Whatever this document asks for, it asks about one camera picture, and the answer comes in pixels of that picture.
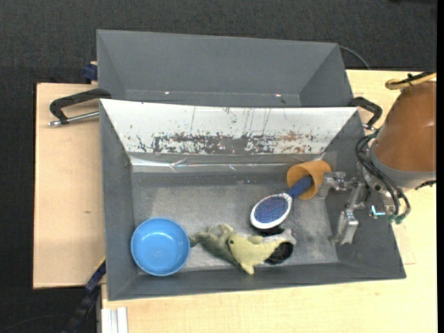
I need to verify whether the grey metal bin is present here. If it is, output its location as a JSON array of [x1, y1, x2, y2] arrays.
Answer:
[[95, 28, 407, 301]]

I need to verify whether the pale green toy dolphin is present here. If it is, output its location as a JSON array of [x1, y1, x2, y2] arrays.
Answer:
[[226, 228, 298, 275]]

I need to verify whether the orange cup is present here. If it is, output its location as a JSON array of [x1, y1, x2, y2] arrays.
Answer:
[[286, 160, 333, 201]]

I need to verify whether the blue bowl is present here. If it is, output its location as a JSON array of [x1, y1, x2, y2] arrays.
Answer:
[[130, 216, 191, 278]]

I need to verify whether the blue and white brush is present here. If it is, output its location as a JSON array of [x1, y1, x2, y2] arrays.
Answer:
[[249, 176, 314, 230]]

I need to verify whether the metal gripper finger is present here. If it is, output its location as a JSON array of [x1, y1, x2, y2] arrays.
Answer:
[[327, 210, 360, 246], [320, 171, 348, 198]]

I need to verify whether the dark green toy animal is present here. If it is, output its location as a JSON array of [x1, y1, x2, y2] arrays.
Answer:
[[188, 223, 235, 267]]

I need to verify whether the black round object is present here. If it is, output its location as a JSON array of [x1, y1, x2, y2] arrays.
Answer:
[[250, 225, 295, 266]]

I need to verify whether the brown cardboard board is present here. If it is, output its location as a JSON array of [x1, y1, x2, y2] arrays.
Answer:
[[32, 81, 107, 289]]

